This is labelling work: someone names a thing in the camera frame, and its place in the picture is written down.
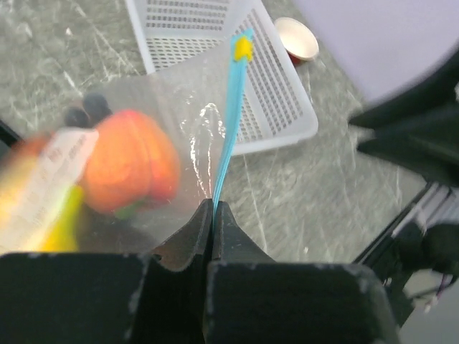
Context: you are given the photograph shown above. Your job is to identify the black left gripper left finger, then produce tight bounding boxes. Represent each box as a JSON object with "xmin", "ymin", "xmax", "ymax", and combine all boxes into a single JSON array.
[{"xmin": 1, "ymin": 199, "xmax": 212, "ymax": 343}]

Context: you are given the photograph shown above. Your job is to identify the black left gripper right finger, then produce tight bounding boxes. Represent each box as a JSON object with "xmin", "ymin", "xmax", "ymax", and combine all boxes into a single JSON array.
[{"xmin": 204, "ymin": 202, "xmax": 399, "ymax": 343}]

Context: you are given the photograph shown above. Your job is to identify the fake peach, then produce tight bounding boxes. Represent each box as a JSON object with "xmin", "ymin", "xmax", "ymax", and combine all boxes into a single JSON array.
[{"xmin": 80, "ymin": 110, "xmax": 181, "ymax": 214}]

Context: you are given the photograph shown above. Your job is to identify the clear zip top bag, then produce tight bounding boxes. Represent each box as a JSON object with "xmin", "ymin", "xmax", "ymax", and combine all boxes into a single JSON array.
[{"xmin": 1, "ymin": 29, "xmax": 253, "ymax": 254}]

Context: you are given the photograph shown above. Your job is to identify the fake dark grapes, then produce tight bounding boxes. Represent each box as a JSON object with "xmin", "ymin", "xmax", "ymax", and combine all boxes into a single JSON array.
[{"xmin": 64, "ymin": 92, "xmax": 113, "ymax": 128}]

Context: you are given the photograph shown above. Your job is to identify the fake yellow banana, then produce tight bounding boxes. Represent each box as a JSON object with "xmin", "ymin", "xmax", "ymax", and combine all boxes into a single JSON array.
[{"xmin": 39, "ymin": 186, "xmax": 84, "ymax": 252}]

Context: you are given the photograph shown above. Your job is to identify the white perforated plastic basket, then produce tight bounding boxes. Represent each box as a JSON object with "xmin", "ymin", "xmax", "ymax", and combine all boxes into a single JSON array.
[{"xmin": 126, "ymin": 1, "xmax": 318, "ymax": 156}]

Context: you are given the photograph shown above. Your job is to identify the red and white bowl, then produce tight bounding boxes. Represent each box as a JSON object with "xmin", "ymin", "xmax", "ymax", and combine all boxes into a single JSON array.
[{"xmin": 274, "ymin": 17, "xmax": 319, "ymax": 66}]

